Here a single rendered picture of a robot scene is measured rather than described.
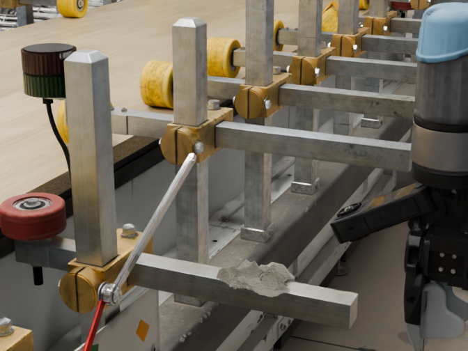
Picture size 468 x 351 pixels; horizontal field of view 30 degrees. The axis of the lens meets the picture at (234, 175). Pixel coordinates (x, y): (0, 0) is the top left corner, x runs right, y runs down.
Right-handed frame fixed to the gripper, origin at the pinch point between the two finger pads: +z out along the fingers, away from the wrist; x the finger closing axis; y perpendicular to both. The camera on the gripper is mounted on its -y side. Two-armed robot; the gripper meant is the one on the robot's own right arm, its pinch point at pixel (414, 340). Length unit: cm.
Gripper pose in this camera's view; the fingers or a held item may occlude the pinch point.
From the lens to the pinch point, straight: 96.4
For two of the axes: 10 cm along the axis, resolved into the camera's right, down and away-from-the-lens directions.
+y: 9.2, 1.3, -3.8
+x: 4.0, -3.0, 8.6
